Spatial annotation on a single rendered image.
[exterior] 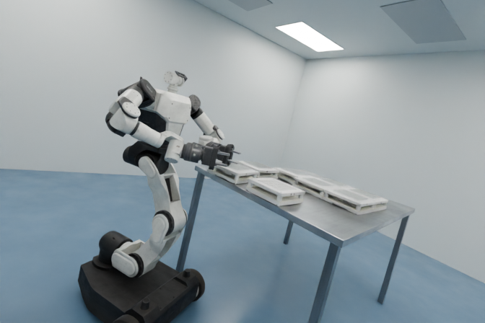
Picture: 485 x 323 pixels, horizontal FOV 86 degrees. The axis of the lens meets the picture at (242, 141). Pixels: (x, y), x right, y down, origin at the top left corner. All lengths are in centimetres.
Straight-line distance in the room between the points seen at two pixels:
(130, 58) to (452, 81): 461
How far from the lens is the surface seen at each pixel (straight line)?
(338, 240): 124
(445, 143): 462
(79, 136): 419
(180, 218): 156
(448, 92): 476
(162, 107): 145
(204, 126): 175
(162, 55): 436
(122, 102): 117
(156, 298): 174
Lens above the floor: 127
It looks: 5 degrees down
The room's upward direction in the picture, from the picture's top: 13 degrees clockwise
